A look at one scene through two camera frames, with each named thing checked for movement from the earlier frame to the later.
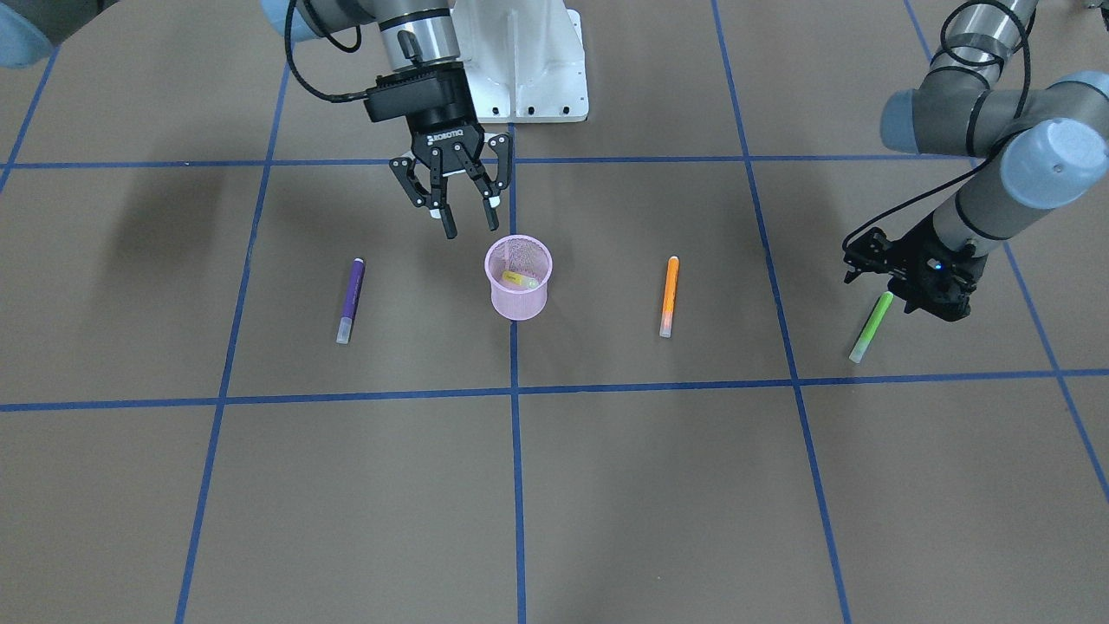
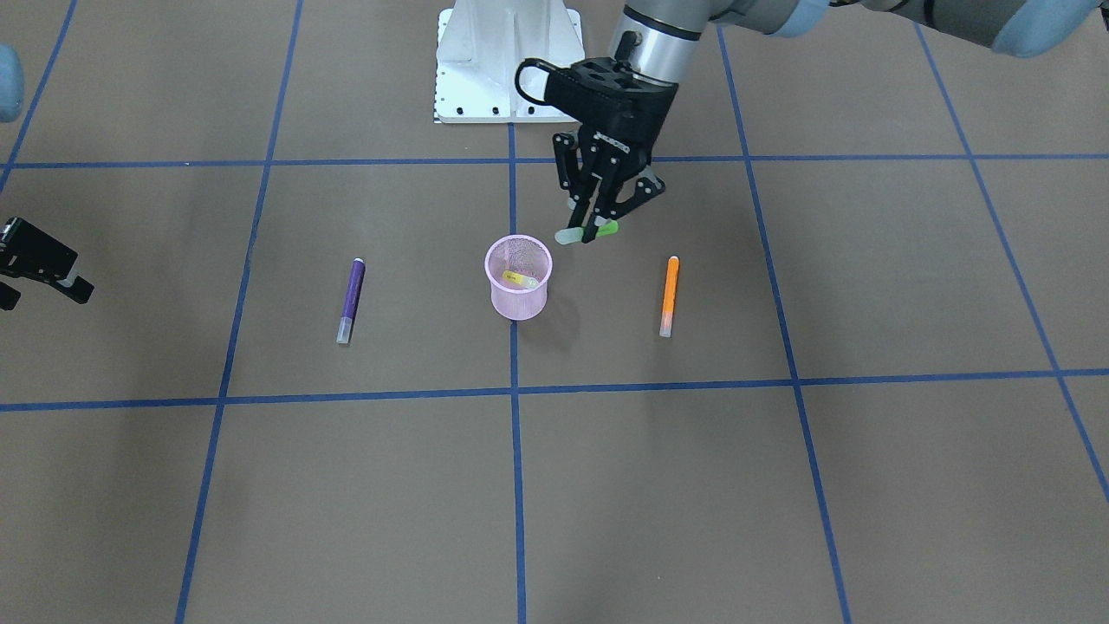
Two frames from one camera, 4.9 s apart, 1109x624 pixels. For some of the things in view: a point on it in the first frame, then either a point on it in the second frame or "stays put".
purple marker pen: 352,299 stays put
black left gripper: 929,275 -> 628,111
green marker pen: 869,334 -> 575,234
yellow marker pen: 520,279 stays put
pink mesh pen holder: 524,255 stays put
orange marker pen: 672,279 stays put
